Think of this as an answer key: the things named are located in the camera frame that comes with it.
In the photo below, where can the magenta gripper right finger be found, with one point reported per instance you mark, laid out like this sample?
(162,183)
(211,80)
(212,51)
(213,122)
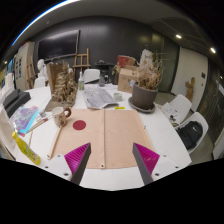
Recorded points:
(146,160)

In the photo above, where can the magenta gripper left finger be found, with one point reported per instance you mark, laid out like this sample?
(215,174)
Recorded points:
(77,160)

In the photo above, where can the long wooden stick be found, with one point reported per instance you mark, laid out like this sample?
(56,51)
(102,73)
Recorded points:
(49,155)

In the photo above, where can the dark red round coaster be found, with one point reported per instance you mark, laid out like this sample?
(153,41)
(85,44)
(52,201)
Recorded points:
(79,125)

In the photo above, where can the yellow plastic bottle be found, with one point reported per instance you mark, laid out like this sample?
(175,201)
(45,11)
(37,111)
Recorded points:
(26,150)

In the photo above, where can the beige canvas mat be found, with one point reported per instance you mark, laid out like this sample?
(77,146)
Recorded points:
(111,134)

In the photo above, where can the patterned ceramic mug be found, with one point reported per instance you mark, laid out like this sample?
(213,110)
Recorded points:
(60,115)

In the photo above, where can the black backpack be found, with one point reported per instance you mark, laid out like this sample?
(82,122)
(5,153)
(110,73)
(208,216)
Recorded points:
(190,134)

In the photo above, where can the yellow marker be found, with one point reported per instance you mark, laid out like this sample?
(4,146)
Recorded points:
(119,108)

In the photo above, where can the paintbrush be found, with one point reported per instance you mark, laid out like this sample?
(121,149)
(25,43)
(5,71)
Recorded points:
(39,123)

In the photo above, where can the white chair with clutter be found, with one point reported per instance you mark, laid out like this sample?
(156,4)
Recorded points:
(177,109)

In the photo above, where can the grey plant pot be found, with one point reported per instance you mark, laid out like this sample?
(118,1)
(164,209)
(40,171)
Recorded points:
(143,98)

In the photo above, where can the open newspaper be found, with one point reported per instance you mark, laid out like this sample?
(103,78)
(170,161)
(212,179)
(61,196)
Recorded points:
(97,98)

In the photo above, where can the white chair with backpack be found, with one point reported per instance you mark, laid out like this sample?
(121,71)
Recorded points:
(199,118)

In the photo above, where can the colourful painting sheet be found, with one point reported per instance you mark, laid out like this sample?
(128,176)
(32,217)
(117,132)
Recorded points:
(23,118)

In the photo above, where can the clear spray bottle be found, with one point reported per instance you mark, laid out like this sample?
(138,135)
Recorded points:
(81,81)

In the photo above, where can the grey cup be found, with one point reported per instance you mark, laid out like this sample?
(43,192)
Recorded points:
(101,81)

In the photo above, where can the wooden figure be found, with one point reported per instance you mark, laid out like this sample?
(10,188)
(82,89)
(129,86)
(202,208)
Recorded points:
(190,89)

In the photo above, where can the black flat boxes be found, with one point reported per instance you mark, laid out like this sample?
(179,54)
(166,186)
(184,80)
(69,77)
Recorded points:
(14,100)

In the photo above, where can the white chair far side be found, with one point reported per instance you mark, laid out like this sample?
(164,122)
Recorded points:
(91,75)

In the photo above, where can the cardboard box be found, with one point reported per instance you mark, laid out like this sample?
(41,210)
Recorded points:
(126,80)

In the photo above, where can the dried brown plant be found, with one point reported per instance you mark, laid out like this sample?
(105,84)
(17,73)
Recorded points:
(150,72)

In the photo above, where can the white plaster bust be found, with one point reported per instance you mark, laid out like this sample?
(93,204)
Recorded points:
(41,68)

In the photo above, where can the wooden easel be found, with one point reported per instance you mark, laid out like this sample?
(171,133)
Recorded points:
(81,61)

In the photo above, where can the red box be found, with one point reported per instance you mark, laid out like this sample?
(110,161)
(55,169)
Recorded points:
(122,60)

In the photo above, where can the black wall screen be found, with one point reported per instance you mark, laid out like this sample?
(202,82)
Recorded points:
(59,45)

